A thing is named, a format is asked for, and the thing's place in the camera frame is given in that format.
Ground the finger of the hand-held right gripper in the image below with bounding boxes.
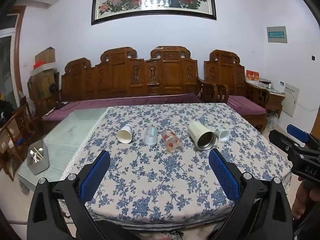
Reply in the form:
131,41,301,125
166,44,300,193
268,129,304,155
286,124,320,153

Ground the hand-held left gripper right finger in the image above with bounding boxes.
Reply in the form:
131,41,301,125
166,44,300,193
208,149,293,240

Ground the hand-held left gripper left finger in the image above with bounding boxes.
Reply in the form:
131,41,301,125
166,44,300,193
27,151,111,240

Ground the small white plastic cup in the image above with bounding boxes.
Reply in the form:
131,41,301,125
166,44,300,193
215,127,231,143

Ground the white paper cup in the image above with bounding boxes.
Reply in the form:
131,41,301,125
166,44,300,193
117,124,133,144

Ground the cream steel-lined cup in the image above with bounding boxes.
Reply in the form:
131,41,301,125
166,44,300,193
188,121,217,152

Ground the red-printed glass cup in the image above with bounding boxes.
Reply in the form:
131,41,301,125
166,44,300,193
161,128,182,153

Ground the clear plastic cup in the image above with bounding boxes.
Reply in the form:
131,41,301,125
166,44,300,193
143,126,158,146

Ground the person's right hand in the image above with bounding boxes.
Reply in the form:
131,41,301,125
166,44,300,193
291,176,316,220

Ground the wooden side table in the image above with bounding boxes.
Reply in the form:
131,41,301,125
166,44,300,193
252,81,287,117

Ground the short purple seat cushion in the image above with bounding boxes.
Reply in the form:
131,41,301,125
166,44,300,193
226,95,267,117

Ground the glass-topped table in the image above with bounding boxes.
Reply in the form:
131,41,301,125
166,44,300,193
16,107,110,193

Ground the white desktop device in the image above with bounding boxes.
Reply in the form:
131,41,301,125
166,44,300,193
272,80,287,92

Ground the grey square container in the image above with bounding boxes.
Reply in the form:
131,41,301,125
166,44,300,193
26,139,50,176

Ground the blue floral tablecloth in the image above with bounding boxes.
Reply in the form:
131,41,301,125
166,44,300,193
59,102,293,227

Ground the white sticks bundle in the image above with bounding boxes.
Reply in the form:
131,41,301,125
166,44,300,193
29,147,44,162

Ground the long purple seat cushion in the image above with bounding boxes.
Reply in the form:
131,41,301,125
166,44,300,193
42,92,203,124

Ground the red greeting card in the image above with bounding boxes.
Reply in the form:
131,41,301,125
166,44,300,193
246,70,260,83

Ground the carved wooden armchair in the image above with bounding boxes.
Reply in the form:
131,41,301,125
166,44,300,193
203,49,271,133

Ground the wooden side chair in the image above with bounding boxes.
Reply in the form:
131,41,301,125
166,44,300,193
0,97,38,182

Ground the black standing fan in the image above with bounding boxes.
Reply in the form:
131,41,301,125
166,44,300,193
49,82,62,110

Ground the carved wooden sofa bench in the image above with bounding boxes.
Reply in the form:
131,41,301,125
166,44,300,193
59,46,220,105

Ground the brown cardboard box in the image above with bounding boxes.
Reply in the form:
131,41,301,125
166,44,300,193
34,47,56,64

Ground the framed floral painting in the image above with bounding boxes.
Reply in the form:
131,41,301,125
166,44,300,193
91,0,217,26

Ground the white wall electrical box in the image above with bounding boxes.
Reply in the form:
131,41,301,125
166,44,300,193
266,25,288,44

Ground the wooden door frame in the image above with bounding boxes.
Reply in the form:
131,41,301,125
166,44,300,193
7,5,27,100

